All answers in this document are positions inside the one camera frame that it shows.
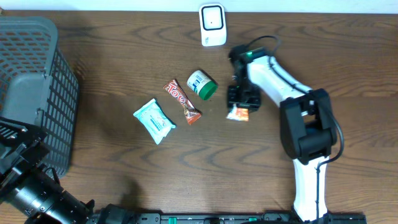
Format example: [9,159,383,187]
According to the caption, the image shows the teal wet wipes packet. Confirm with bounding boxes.
[133,98,176,144]

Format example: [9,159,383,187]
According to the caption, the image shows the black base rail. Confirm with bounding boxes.
[132,211,368,224]

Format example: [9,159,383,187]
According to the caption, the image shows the green lidded white jar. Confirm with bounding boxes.
[187,70,218,101]

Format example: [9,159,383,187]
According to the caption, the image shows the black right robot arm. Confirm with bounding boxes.
[227,45,337,222]

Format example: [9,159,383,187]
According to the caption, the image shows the grey plastic mesh basket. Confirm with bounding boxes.
[1,16,80,177]

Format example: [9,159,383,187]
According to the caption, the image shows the orange Kleenex tissue pack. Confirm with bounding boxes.
[226,104,249,122]

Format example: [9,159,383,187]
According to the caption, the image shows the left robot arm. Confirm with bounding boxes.
[1,118,137,224]

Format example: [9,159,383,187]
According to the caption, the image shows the red Topps candy bar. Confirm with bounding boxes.
[164,79,201,125]

